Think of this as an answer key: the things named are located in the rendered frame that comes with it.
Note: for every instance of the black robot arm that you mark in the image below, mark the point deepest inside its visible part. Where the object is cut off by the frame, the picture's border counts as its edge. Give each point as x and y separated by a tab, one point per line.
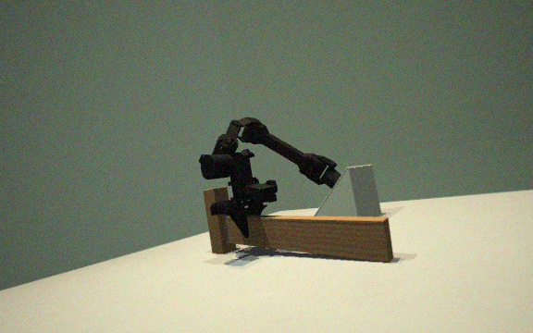
224	162

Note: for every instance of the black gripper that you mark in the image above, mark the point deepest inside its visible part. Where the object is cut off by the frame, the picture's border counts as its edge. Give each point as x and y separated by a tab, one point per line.
235	209

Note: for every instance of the brown wooden post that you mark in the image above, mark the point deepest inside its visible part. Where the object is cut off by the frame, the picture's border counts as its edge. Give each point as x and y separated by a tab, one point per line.
217	224

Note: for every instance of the brown wooden plank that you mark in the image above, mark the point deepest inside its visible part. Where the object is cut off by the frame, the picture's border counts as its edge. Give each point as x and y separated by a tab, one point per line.
356	237

